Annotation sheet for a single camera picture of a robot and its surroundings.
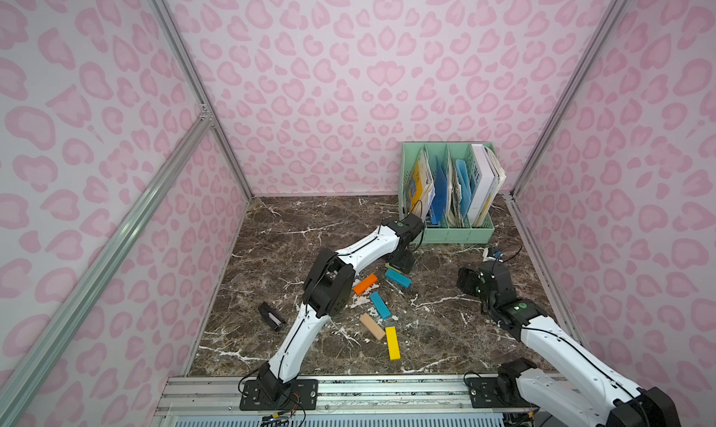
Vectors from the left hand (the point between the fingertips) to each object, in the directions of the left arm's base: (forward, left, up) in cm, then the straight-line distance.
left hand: (396, 259), depth 97 cm
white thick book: (+16, -28, +20) cm, 38 cm away
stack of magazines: (+14, -19, +17) cm, 29 cm away
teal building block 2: (-16, +6, -2) cm, 17 cm away
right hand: (-9, -21, +8) cm, 24 cm away
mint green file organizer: (+10, -17, 0) cm, 20 cm away
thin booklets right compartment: (+15, -33, +21) cm, 42 cm away
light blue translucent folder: (+14, -22, +21) cm, 34 cm away
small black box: (-19, +40, -1) cm, 44 cm away
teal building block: (-6, 0, -2) cm, 6 cm away
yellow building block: (-28, +2, -1) cm, 28 cm away
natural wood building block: (-23, +7, -2) cm, 24 cm away
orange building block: (-8, +11, -2) cm, 14 cm away
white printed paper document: (+18, -8, +17) cm, 26 cm away
